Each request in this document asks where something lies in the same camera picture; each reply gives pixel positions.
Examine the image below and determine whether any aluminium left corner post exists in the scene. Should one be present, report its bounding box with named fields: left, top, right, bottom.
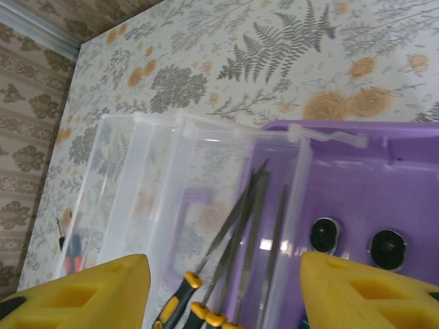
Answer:
left=0, top=5, right=83, bottom=61

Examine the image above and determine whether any purple toolbox with clear lid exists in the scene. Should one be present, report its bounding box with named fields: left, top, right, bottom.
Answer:
left=54, top=111, right=439, bottom=329

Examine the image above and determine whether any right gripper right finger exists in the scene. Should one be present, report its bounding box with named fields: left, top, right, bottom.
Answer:
left=301, top=252, right=439, bottom=329

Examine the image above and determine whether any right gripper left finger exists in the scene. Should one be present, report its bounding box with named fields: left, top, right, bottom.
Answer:
left=0, top=253, right=152, bottom=329

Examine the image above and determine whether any black chrome socket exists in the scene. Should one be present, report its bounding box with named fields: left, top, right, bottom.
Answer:
left=310, top=216, right=342, bottom=254
left=366, top=228, right=409, bottom=271

